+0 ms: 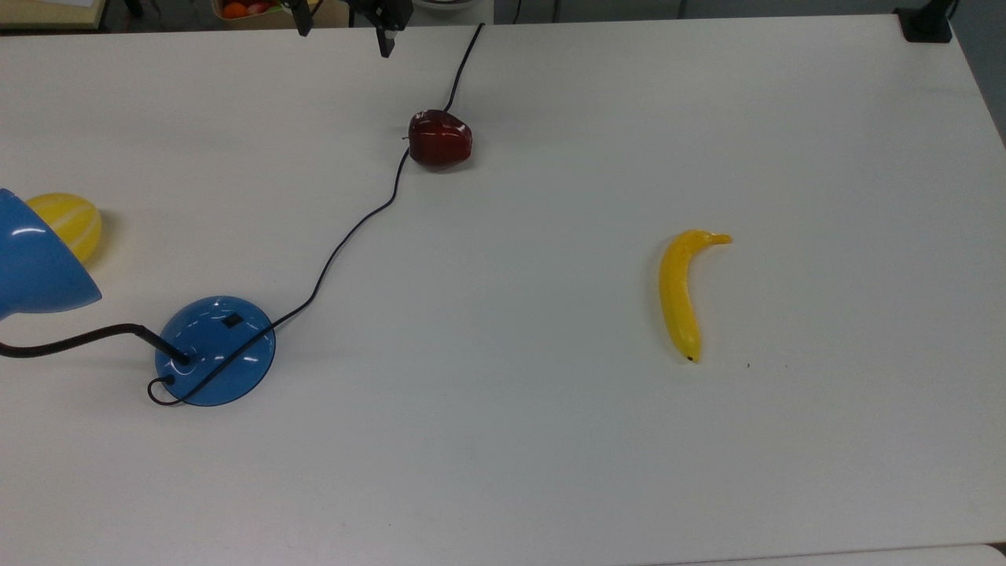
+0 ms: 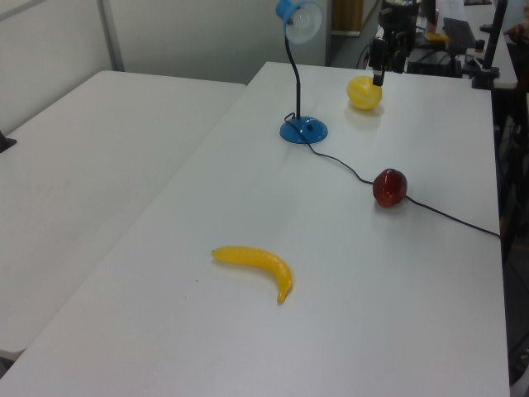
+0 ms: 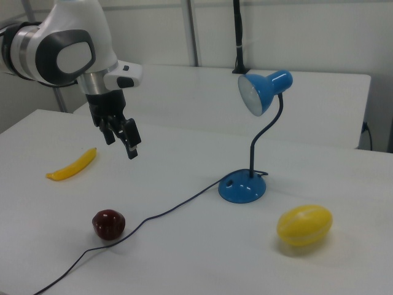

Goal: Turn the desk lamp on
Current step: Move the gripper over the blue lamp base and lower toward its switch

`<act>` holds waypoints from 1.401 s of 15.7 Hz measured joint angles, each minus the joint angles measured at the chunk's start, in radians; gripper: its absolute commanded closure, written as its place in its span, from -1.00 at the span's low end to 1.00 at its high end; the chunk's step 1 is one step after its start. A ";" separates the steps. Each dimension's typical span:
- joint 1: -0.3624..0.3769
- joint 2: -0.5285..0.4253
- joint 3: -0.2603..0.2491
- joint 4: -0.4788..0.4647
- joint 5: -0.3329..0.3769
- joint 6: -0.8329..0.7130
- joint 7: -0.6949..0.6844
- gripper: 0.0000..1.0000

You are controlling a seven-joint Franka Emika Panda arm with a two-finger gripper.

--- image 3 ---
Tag dark red toy apple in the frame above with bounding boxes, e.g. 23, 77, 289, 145
91, 209, 126, 242

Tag blue gooseneck desk lamp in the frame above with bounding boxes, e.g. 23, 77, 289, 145
217, 69, 294, 205

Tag yellow toy melon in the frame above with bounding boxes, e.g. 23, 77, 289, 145
276, 204, 334, 248

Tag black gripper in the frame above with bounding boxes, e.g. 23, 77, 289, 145
85, 89, 142, 160

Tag black camera pole with clamp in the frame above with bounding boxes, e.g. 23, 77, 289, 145
231, 0, 247, 75

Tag yellow toy banana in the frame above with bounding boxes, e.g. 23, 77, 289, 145
45, 147, 99, 183

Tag black wall plug cable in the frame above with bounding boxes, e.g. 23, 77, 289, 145
362, 120, 374, 152

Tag black lamp power cable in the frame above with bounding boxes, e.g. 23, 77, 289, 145
32, 171, 270, 295

